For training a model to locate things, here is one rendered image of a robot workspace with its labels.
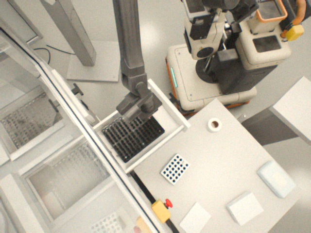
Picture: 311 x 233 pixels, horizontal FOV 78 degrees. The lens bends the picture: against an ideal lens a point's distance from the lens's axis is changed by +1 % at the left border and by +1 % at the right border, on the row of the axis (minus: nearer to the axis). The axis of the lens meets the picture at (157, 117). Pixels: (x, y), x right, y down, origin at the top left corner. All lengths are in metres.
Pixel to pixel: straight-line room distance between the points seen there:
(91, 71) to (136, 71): 1.49
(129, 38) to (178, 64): 1.20
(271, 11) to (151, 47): 1.20
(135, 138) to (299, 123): 0.86
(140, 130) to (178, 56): 1.02
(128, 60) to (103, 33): 1.77
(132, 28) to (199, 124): 0.64
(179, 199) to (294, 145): 1.43
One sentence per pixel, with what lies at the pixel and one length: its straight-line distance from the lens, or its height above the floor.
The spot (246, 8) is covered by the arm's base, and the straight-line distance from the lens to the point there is 0.84.
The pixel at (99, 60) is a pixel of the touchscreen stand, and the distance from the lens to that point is 2.08.
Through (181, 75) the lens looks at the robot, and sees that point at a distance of 1.67.
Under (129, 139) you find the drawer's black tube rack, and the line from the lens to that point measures 0.85.
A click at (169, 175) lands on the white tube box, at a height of 0.80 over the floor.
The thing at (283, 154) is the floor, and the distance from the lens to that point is 2.09.
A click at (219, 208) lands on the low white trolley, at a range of 1.03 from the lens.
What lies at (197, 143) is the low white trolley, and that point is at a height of 0.76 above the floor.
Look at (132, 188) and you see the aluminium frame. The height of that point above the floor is 0.99.
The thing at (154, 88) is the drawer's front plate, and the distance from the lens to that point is 0.88.
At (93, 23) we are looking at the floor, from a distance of 2.43.
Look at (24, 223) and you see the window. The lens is 0.21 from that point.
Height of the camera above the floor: 1.73
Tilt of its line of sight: 74 degrees down
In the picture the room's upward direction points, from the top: 3 degrees clockwise
